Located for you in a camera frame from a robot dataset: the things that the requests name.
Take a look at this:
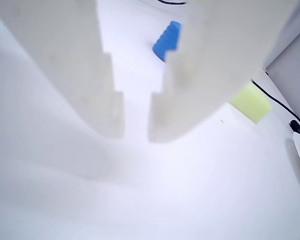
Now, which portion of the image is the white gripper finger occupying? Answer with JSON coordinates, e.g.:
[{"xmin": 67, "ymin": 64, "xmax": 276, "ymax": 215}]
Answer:
[
  {"xmin": 0, "ymin": 0, "xmax": 125, "ymax": 140},
  {"xmin": 148, "ymin": 0, "xmax": 300, "ymax": 143}
]

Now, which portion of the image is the blue ridged block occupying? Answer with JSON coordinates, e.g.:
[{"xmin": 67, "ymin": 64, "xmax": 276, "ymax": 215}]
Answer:
[{"xmin": 151, "ymin": 20, "xmax": 183, "ymax": 63}]

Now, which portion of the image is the pale yellow foam block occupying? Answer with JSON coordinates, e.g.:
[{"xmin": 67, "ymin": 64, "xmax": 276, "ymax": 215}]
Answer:
[{"xmin": 228, "ymin": 81, "xmax": 273, "ymax": 125}]

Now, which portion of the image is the black bar-shaped plug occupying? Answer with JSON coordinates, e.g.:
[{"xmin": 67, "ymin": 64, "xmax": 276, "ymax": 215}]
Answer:
[{"xmin": 289, "ymin": 119, "xmax": 300, "ymax": 145}]

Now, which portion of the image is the black cable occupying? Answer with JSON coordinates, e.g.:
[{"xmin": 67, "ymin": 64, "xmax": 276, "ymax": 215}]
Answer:
[
  {"xmin": 250, "ymin": 79, "xmax": 300, "ymax": 130},
  {"xmin": 156, "ymin": 0, "xmax": 189, "ymax": 6}
]

